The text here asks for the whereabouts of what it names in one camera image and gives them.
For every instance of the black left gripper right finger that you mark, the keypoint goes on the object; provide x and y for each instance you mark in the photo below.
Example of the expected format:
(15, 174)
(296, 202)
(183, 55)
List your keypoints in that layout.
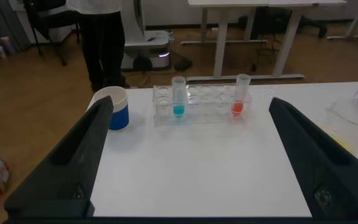
(328, 174)

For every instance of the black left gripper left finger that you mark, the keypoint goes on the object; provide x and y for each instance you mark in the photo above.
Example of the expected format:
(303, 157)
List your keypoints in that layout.
(70, 168)

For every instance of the test tube with red pigment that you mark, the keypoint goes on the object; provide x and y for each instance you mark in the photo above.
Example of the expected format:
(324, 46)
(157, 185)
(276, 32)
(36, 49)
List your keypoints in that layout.
(239, 99)

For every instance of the clear glass beaker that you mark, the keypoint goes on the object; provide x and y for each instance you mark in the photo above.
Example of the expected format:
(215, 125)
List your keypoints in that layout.
(350, 124)

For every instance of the test tube with blue pigment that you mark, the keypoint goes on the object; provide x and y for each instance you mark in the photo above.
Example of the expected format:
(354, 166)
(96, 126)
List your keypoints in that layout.
(179, 102)

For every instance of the white paper cup blue sleeve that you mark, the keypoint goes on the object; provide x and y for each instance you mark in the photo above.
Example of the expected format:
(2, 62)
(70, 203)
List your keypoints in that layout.
(120, 115)

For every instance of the person in white t-shirt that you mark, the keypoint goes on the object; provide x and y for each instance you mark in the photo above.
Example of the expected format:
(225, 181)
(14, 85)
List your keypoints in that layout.
(104, 46)

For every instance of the pink tumbler cup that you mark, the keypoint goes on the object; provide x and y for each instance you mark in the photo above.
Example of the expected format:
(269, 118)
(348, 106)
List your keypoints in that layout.
(7, 45)

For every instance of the white standing desk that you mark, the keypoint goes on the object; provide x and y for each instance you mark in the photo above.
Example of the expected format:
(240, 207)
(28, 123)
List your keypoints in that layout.
(287, 40)
(221, 40)

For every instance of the black screen stand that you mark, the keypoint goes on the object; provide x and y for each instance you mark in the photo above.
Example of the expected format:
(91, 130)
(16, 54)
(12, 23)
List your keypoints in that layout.
(312, 26)

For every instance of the white humanoid robot on base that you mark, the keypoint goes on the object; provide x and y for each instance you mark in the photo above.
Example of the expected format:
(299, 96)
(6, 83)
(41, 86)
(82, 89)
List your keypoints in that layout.
(148, 40)

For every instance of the black office chair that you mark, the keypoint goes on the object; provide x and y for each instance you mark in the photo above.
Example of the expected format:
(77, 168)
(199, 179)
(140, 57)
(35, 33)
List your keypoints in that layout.
(45, 18)

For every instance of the long white desk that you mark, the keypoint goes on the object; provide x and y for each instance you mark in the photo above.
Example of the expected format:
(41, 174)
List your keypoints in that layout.
(356, 21)

